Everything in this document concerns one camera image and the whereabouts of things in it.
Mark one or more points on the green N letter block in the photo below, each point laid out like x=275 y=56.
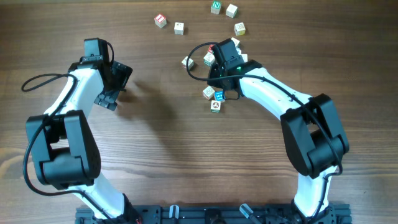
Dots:
x=215 y=7

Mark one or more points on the white block behind finger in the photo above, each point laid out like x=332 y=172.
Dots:
x=236 y=41

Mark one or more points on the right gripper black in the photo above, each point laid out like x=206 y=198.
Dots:
x=214 y=83

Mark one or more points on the red A letter block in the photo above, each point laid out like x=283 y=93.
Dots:
x=210 y=50

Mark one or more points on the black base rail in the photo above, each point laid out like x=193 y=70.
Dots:
x=273 y=213

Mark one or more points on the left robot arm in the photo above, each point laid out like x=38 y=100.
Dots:
x=62 y=156

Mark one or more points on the plain white wooden block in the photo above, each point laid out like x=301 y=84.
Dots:
x=231 y=10

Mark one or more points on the red I letter block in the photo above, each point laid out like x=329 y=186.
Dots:
x=160 y=20

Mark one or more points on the red Y letter block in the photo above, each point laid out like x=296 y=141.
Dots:
x=208 y=93

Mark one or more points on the red O letter block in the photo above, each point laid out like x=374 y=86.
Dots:
x=187 y=63

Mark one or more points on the yellow edged wooden block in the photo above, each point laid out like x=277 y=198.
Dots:
x=239 y=29

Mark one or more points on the plain beige wooden block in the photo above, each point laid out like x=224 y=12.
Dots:
x=245 y=57

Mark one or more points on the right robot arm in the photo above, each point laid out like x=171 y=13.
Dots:
x=314 y=139

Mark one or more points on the white number 2 block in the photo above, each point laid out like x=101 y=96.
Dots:
x=179 y=28

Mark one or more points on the blue top wooden block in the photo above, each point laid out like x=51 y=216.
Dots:
x=219 y=96

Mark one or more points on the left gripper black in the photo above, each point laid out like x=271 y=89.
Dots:
x=115 y=86

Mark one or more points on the green edged picture block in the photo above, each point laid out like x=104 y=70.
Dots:
x=209 y=59

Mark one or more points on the green brown circle block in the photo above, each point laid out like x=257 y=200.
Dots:
x=215 y=106

